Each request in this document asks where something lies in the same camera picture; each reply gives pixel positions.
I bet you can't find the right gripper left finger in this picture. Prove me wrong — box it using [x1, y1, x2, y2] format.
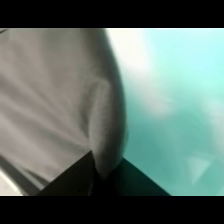
[35, 150, 100, 197]

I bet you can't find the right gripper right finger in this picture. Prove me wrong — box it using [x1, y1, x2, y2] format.
[93, 157, 172, 197]

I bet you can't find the grey garment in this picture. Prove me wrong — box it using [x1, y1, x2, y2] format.
[0, 27, 129, 197]

